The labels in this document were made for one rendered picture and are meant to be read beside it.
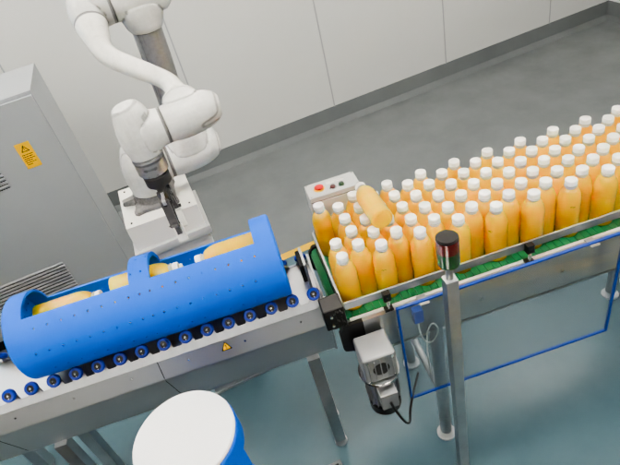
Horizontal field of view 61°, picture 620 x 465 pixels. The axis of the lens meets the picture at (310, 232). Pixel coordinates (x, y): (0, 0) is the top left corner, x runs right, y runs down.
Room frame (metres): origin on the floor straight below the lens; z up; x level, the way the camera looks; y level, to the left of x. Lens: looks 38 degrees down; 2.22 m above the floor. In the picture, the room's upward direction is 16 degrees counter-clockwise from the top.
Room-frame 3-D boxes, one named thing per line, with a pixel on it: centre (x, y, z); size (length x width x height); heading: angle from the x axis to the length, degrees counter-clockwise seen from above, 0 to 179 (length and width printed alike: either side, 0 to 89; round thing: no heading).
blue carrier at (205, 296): (1.35, 0.55, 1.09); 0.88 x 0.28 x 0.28; 94
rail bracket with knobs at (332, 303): (1.19, 0.00, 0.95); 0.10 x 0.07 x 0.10; 4
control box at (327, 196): (1.69, -0.13, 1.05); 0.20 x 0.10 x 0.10; 94
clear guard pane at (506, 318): (1.17, -0.60, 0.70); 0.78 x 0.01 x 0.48; 94
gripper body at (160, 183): (1.37, 0.38, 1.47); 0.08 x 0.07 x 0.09; 4
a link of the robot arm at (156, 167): (1.37, 0.38, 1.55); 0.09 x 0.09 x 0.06
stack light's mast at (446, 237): (1.06, -0.35, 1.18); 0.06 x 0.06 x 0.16
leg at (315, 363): (1.32, 0.12, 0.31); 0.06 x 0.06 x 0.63; 4
